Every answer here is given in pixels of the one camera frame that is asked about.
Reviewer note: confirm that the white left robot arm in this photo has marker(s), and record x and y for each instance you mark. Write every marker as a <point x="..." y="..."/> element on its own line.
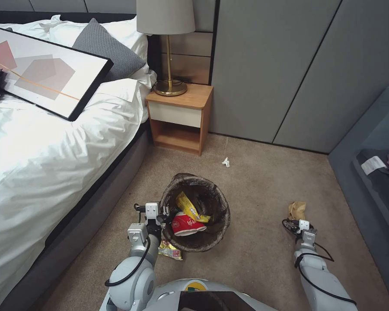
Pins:
<point x="133" y="282"/>

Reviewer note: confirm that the crumpled brown paper bag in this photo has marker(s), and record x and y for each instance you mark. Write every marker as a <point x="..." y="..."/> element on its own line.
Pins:
<point x="296" y="210"/>

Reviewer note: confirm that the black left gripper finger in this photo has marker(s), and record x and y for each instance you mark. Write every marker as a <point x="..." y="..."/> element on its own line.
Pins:
<point x="165" y="212"/>
<point x="162" y="221"/>

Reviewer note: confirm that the white duvet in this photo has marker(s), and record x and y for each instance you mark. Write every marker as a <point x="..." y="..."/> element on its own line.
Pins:
<point x="45" y="155"/>

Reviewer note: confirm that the yellow snack wrapper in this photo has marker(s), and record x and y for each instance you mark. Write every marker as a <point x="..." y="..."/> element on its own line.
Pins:
<point x="189" y="207"/>

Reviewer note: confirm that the dark grey bed frame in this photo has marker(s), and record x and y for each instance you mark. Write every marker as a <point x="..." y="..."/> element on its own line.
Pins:
<point x="71" y="233"/>

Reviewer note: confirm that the grey blue sofa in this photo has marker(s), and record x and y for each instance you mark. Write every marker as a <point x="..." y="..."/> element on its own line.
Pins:
<point x="366" y="181"/>

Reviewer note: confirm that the wooden nightstand with white drawer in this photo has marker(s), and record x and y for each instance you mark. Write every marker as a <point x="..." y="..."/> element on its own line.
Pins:
<point x="178" y="120"/>

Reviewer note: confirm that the dark seat cushion white label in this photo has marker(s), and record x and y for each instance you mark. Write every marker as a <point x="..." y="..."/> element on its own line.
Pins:
<point x="381" y="176"/>

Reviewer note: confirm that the white pillow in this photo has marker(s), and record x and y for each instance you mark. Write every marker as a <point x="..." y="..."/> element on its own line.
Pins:
<point x="65" y="29"/>

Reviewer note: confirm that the brass table lamp grey shade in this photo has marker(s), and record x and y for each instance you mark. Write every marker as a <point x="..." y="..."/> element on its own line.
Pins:
<point x="168" y="19"/>

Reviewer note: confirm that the round bin with black liner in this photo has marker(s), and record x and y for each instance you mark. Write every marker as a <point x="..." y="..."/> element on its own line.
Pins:
<point x="210" y="239"/>

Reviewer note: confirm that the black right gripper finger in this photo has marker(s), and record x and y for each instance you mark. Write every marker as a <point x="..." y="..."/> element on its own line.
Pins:
<point x="288" y="221"/>
<point x="288" y="227"/>

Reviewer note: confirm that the crumpled white tissue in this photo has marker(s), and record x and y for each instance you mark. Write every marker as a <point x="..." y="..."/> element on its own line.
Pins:
<point x="226" y="161"/>

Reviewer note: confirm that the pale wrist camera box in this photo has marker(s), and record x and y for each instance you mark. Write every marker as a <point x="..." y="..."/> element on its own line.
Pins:
<point x="151" y="210"/>
<point x="303" y="224"/>

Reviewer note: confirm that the white robot front shell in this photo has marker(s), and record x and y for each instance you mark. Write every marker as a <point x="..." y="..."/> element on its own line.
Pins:
<point x="197" y="294"/>

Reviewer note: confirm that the gold foil snack wrapper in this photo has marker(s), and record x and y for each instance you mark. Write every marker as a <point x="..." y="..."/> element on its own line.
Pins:
<point x="170" y="250"/>

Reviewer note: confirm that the grey knitted pillow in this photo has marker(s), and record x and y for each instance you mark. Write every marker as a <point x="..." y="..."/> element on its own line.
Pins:
<point x="107" y="48"/>

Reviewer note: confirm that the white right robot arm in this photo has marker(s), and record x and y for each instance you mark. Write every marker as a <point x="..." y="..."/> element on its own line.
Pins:
<point x="321" y="278"/>

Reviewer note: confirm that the black framed abstract picture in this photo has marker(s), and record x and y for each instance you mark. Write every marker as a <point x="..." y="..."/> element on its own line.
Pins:
<point x="48" y="69"/>

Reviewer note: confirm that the red and white paper cup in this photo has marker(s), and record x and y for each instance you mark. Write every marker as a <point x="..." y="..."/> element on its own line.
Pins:
<point x="187" y="225"/>

